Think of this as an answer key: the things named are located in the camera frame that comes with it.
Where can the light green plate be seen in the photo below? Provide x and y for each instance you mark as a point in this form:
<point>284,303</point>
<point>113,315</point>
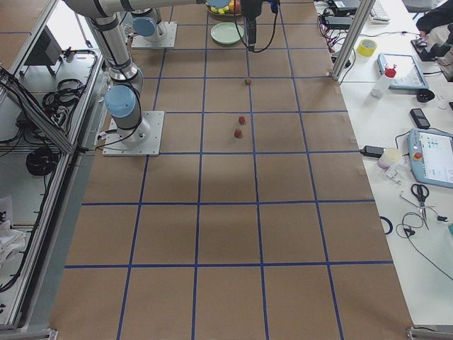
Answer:
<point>226,33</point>

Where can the wicker fruit basket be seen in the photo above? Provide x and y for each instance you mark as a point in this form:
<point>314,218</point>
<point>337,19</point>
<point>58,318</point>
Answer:
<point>235,14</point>

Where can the yellow banana bunch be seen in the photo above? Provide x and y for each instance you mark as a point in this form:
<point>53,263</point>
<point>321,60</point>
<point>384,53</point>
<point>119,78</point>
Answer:
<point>223,11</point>

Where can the yellow tape roll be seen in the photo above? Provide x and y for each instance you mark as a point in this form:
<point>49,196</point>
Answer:
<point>366,47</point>

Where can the white bottle red cap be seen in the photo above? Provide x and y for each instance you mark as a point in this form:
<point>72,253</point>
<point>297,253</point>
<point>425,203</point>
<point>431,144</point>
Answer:
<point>383,84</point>

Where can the upper blue teach pendant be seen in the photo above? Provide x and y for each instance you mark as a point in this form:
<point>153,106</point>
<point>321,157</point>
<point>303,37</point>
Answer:
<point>409,75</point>

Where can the blue teach pendant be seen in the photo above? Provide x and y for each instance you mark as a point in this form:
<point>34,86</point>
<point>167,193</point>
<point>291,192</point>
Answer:
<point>409,75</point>
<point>430,156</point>

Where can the black power adapter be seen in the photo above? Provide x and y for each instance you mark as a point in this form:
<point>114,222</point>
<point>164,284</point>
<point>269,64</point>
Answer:
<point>372,151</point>

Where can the black round object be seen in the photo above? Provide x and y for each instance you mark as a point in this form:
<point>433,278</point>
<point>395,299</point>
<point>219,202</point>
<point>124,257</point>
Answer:
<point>424,95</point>

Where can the white paper cup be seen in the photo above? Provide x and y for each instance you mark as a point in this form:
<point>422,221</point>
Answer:
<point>389,157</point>

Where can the black phone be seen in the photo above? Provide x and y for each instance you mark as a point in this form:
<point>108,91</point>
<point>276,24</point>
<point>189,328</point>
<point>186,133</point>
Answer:
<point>419,118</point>

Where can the grey control box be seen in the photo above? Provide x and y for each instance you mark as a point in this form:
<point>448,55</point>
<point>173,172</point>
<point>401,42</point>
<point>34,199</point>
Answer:
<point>46,52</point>

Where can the lower blue teach pendant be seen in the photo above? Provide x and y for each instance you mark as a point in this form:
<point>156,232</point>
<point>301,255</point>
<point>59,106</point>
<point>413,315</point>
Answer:
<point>430,156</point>

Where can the black scissors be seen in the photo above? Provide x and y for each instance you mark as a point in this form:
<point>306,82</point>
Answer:
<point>421,193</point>

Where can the blue tape roll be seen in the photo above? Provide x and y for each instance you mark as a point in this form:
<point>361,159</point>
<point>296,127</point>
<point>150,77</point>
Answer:
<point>390,226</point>

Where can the aluminium frame post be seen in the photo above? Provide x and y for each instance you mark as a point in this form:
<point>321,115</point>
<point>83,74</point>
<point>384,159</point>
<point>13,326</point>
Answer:
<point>356,27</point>

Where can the aluminium side frame rail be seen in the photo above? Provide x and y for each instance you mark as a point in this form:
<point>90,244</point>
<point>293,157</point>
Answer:
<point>45,121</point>

